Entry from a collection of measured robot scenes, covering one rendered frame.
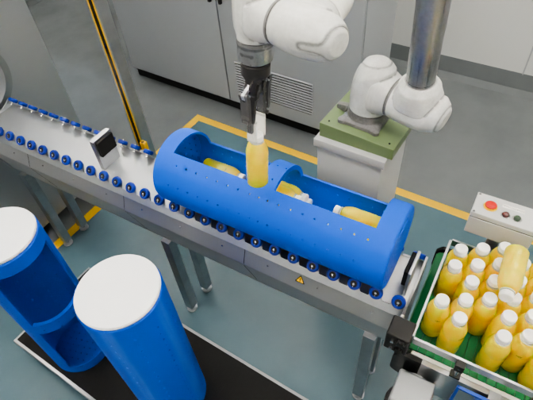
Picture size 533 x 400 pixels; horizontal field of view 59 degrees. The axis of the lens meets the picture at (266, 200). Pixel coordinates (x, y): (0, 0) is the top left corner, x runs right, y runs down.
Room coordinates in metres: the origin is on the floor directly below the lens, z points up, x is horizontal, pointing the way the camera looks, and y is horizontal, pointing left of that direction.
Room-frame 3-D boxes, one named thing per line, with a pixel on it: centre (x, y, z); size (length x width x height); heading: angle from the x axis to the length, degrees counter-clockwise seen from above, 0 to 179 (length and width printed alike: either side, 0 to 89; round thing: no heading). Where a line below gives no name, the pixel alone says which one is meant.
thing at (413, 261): (0.82, -0.44, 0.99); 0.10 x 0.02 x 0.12; 146
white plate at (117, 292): (0.83, 0.50, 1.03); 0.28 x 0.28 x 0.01
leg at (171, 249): (1.35, 0.47, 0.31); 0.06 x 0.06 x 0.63; 56
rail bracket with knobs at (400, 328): (0.63, -0.36, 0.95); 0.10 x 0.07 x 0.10; 146
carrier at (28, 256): (1.11, 0.98, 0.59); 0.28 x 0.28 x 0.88
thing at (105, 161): (1.57, 0.66, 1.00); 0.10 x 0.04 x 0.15; 146
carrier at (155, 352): (0.83, 0.50, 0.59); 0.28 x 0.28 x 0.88
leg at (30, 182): (1.90, 1.28, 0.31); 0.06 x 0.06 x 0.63; 56
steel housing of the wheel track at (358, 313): (1.41, 0.43, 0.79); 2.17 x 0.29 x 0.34; 56
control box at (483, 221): (0.94, -0.77, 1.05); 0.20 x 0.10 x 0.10; 56
